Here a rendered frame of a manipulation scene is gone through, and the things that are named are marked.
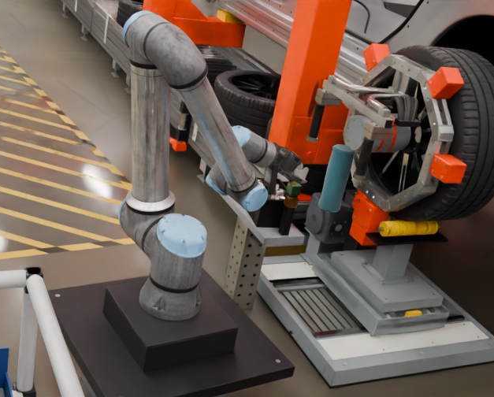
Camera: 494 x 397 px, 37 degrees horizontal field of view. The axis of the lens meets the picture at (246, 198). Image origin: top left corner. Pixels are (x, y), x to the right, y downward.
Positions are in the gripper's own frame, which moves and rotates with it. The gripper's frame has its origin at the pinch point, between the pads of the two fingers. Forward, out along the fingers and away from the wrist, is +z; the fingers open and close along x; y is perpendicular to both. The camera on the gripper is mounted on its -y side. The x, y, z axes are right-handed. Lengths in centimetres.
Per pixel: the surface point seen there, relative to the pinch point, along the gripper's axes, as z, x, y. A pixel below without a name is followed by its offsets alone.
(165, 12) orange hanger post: 46, 241, 24
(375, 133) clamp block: 2.8, -13.7, 27.6
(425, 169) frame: 25.6, -21.0, 26.5
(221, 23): 83, 239, 38
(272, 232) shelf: 7.4, 6.8, -22.8
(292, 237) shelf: 13.5, 2.6, -20.2
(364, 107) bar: 3.1, -2.1, 33.2
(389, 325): 63, -19, -31
